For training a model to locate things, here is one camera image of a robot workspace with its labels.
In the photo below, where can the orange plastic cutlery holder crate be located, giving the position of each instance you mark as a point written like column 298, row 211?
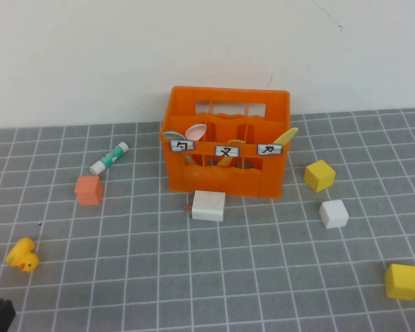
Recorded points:
column 224, row 183

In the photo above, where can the orange cube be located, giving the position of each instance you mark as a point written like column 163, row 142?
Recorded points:
column 88, row 193

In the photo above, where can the pink plastic spoon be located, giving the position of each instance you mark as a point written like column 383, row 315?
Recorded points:
column 196, row 132

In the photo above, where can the yellow plastic knife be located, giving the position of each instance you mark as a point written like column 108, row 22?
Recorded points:
column 287, row 135

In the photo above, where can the white cube block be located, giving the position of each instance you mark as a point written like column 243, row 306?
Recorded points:
column 333, row 214

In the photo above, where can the white green glue stick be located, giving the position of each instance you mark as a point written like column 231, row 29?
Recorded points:
column 105, row 160

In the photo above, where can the paper label knife character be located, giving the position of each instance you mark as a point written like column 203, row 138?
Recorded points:
column 269, row 149

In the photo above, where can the paper label spoon character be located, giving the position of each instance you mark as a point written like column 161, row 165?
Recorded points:
column 182, row 145

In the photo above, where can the white power adapter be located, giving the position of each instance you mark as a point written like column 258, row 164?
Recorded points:
column 209, row 207

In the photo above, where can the grey grid tablecloth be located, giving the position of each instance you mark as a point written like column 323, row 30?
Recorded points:
column 159, row 276

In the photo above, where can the yellow rubber duck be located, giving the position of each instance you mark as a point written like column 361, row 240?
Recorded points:
column 24, row 261

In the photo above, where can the green plastic spoon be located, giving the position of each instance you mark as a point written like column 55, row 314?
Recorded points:
column 171, row 135

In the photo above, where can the yellow plastic fork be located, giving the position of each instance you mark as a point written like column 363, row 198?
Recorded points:
column 224, row 162

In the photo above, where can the yellow cube block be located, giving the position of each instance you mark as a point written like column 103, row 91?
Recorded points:
column 320, row 176
column 403, row 281

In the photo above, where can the paper label fork character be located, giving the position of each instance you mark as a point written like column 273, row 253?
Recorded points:
column 227, row 151

